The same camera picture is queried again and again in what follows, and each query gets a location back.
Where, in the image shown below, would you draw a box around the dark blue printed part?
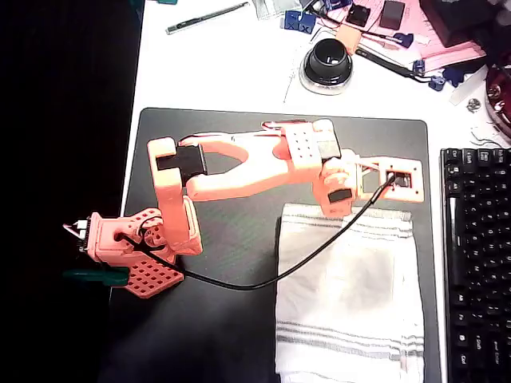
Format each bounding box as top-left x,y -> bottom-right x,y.
442,65 -> 467,88

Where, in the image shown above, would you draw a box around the green table clamp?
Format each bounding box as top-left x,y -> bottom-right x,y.
62,267 -> 131,288

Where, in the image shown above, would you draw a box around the silver black pen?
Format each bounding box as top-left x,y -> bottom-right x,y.
165,1 -> 251,36

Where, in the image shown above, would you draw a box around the black tweezers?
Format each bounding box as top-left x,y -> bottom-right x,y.
355,46 -> 434,85

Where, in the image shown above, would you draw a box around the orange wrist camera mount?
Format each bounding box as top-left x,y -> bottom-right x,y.
357,156 -> 425,204

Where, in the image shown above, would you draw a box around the black desk mat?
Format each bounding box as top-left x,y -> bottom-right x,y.
97,106 -> 442,383

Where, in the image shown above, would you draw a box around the blue printed block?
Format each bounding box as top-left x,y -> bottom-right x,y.
283,10 -> 302,31
299,12 -> 317,35

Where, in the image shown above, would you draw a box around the dark box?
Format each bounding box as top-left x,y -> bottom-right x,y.
418,0 -> 511,49

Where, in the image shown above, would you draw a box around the black keyboard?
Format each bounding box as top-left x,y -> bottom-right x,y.
440,147 -> 511,383

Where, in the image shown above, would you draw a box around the orange square piece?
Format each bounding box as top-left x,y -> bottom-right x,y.
335,24 -> 363,55

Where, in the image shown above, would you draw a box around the black dome on clear base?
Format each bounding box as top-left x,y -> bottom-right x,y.
298,38 -> 355,96

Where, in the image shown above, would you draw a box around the dark rectangular device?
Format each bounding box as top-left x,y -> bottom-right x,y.
378,0 -> 406,31

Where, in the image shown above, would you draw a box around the white plastic strip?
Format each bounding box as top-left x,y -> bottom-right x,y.
449,73 -> 486,107

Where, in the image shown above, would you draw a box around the white striped towel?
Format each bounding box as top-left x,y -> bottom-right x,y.
274,202 -> 426,383

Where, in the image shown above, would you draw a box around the pink paper sheets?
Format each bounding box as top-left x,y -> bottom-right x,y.
319,0 -> 488,73

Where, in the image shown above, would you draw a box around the black square module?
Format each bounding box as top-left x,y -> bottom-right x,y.
345,2 -> 372,28

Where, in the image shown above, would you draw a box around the dark red round object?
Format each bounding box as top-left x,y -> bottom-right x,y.
485,65 -> 511,139

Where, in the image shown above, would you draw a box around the black camera cable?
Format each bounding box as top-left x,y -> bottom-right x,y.
117,175 -> 397,291

